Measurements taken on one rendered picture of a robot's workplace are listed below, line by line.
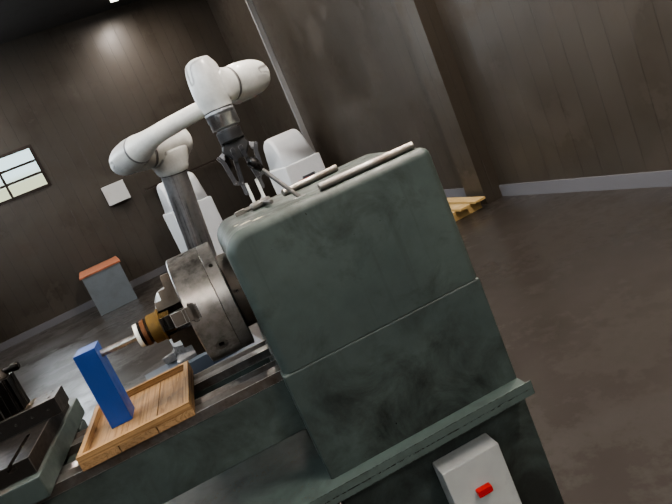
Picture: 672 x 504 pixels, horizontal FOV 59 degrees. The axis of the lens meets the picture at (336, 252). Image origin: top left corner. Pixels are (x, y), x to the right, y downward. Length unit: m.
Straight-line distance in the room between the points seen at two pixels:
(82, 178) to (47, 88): 1.57
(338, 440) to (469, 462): 0.36
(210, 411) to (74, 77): 10.07
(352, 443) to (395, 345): 0.29
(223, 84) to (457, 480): 1.28
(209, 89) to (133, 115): 9.59
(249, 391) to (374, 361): 0.34
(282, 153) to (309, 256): 7.50
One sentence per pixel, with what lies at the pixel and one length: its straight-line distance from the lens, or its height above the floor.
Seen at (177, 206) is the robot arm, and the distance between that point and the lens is 2.35.
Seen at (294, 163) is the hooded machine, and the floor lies 0.97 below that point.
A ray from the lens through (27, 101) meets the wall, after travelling 11.37.
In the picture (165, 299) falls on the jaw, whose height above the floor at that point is 1.14.
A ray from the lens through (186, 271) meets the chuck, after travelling 1.61.
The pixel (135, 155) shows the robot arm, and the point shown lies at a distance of 2.15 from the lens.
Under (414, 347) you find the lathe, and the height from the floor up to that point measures 0.77.
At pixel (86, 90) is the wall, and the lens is 11.39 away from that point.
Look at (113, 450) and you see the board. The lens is 1.66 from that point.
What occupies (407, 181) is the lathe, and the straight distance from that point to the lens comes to 1.57.
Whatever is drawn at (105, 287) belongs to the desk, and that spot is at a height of 0.37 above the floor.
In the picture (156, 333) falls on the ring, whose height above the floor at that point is 1.07.
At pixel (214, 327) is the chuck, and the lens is 1.58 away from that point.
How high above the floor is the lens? 1.43
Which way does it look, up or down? 12 degrees down
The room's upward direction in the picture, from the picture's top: 23 degrees counter-clockwise
